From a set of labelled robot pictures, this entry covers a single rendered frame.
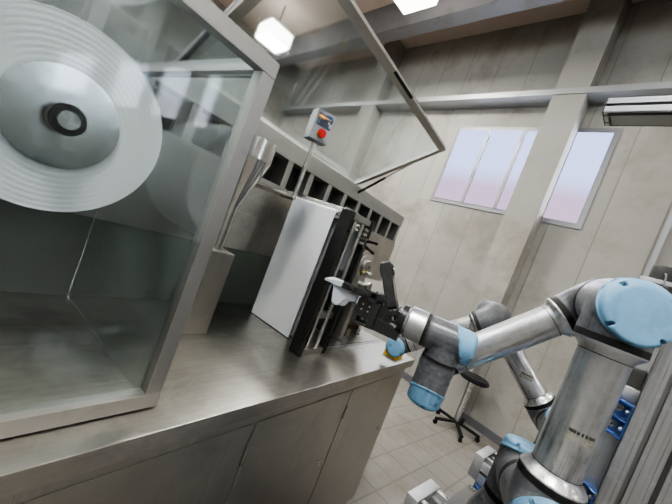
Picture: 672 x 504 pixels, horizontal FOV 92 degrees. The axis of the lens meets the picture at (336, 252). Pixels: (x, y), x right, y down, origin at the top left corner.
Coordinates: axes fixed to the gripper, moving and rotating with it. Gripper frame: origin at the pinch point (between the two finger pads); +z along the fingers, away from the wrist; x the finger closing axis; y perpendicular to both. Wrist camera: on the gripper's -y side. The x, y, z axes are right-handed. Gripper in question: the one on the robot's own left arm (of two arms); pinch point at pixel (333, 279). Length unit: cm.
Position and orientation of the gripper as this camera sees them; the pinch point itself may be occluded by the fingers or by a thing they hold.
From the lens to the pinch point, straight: 81.3
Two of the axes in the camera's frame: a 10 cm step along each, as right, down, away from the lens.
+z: -8.8, -3.5, 3.3
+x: 2.7, 2.1, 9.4
